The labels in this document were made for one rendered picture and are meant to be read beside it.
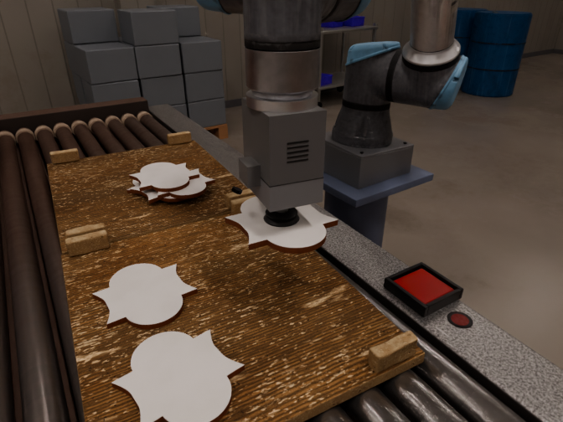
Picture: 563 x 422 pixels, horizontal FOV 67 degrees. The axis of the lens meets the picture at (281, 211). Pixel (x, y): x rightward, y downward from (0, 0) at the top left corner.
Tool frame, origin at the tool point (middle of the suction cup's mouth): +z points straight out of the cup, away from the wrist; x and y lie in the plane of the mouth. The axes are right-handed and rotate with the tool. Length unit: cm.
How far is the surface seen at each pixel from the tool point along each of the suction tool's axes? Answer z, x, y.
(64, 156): 9, -27, -62
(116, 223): 10.5, -18.6, -28.5
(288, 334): 10.6, -2.0, 6.9
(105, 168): 10, -19, -55
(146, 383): 9.8, -18.5, 8.3
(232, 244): 10.5, -2.3, -14.4
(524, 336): 103, 127, -41
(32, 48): 25, -62, -400
